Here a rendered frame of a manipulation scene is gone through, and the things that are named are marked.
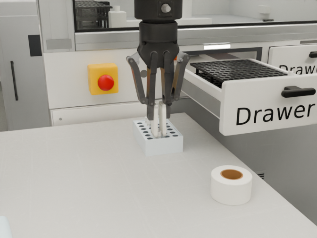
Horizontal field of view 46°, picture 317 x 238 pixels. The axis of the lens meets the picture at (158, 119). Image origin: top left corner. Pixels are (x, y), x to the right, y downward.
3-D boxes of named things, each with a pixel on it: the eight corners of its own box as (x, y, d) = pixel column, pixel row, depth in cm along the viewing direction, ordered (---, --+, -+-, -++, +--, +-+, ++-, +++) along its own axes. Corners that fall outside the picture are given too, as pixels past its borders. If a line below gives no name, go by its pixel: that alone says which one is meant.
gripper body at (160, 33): (141, 22, 68) (142, 72, 71) (185, 21, 70) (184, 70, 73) (132, 19, 75) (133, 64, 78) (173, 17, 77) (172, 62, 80)
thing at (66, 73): (363, 79, 126) (372, 35, 121) (49, 109, 97) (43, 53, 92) (230, 39, 211) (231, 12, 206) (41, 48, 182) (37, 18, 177)
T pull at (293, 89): (316, 95, 75) (317, 88, 74) (283, 98, 73) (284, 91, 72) (304, 90, 78) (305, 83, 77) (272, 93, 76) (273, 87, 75)
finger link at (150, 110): (154, 97, 77) (139, 97, 76) (154, 120, 79) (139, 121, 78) (152, 95, 78) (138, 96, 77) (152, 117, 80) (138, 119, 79)
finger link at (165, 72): (157, 48, 76) (164, 47, 77) (161, 100, 80) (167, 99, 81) (162, 52, 73) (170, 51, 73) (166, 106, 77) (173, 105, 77)
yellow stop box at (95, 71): (119, 94, 96) (118, 66, 94) (91, 96, 94) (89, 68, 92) (115, 89, 101) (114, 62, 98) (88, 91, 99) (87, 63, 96)
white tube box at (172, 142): (182, 152, 82) (183, 136, 81) (145, 157, 80) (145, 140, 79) (166, 131, 93) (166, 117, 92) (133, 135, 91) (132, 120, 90)
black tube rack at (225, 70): (292, 103, 90) (295, 76, 88) (226, 110, 85) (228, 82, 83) (245, 80, 110) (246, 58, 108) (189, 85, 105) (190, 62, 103)
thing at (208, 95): (329, 113, 84) (333, 86, 82) (226, 125, 77) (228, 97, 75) (240, 73, 120) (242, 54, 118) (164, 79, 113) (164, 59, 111)
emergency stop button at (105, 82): (114, 90, 93) (114, 75, 92) (98, 92, 92) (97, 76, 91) (112, 88, 96) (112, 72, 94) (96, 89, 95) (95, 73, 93)
